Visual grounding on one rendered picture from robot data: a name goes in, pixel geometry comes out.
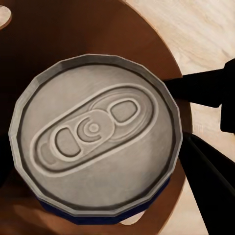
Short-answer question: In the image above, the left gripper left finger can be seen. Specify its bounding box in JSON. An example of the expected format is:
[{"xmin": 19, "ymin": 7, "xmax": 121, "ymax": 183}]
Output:
[{"xmin": 0, "ymin": 134, "xmax": 14, "ymax": 188}]

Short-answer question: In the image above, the trash can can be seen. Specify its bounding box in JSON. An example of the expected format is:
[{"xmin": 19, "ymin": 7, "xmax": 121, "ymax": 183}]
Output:
[{"xmin": 0, "ymin": 0, "xmax": 193, "ymax": 235}]

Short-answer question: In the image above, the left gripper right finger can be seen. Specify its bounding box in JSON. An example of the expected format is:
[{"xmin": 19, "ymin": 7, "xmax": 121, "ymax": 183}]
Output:
[{"xmin": 178, "ymin": 131, "xmax": 235, "ymax": 235}]

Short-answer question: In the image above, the can of soda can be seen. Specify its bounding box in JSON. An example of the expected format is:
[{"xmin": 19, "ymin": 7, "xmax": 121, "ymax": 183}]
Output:
[{"xmin": 8, "ymin": 53, "xmax": 183, "ymax": 225}]

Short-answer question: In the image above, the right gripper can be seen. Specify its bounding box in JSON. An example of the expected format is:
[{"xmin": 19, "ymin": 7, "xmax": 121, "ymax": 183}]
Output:
[{"xmin": 163, "ymin": 58, "xmax": 235, "ymax": 133}]

